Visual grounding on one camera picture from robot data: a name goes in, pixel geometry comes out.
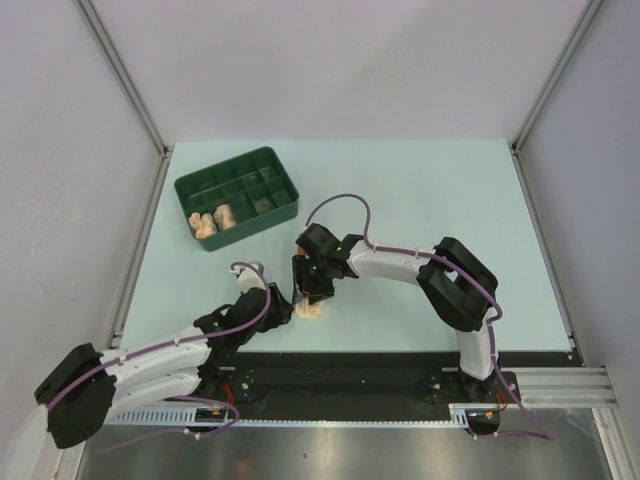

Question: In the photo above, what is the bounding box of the peach boxer underwear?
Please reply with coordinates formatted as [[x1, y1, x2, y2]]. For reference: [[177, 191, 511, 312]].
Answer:
[[189, 212, 218, 240]]

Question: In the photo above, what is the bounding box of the white slotted cable duct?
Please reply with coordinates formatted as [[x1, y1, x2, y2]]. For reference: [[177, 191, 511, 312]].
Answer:
[[104, 403, 496, 430]]

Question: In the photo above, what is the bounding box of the green compartment tray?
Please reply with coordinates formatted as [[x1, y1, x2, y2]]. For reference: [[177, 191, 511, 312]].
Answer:
[[174, 146, 300, 252]]

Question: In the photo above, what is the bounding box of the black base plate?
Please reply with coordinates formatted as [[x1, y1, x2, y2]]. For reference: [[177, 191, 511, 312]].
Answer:
[[164, 349, 521, 424]]

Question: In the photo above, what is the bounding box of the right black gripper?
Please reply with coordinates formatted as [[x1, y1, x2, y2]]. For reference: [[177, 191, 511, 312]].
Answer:
[[292, 255, 335, 305]]

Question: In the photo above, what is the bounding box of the left aluminium frame post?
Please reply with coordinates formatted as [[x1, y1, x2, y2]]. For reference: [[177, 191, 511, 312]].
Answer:
[[73, 0, 169, 158]]

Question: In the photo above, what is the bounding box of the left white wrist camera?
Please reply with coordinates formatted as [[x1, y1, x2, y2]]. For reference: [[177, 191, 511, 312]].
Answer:
[[230, 261, 268, 294]]

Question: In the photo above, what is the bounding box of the right aluminium frame post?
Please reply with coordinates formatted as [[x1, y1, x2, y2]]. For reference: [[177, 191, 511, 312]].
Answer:
[[510, 0, 608, 154]]

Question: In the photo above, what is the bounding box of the aluminium frame post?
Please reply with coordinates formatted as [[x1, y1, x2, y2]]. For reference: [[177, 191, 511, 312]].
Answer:
[[73, 0, 169, 158], [510, 0, 608, 154]]

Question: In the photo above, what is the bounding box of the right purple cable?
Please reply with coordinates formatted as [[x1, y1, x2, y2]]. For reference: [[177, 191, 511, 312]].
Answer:
[[304, 193, 556, 441]]

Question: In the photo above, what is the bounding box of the orange brown underwear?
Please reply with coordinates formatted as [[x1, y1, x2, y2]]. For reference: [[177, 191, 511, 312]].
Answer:
[[292, 247, 324, 319]]

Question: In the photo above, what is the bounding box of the beige navy-trimmed underwear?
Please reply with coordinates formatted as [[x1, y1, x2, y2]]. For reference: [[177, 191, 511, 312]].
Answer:
[[212, 204, 237, 231]]

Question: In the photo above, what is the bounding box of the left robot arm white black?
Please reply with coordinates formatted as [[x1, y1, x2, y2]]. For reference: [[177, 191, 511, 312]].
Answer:
[[34, 284, 294, 449]]

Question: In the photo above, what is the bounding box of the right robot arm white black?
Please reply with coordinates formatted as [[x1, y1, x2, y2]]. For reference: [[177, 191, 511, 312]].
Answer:
[[292, 223, 501, 401]]

